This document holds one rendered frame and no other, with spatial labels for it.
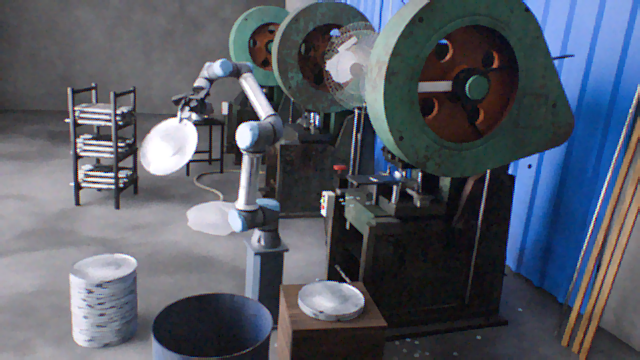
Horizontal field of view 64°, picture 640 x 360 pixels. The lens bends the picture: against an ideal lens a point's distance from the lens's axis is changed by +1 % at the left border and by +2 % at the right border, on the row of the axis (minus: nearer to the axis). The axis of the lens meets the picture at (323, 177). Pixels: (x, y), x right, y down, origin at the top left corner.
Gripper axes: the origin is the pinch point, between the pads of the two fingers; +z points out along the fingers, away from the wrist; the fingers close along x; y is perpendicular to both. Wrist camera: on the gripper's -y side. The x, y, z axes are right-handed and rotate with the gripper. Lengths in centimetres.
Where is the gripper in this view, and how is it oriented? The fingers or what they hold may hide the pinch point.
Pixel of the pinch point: (178, 122)
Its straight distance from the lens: 246.1
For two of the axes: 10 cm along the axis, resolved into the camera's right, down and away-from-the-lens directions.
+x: 2.0, 5.2, 8.3
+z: -3.1, 8.4, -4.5
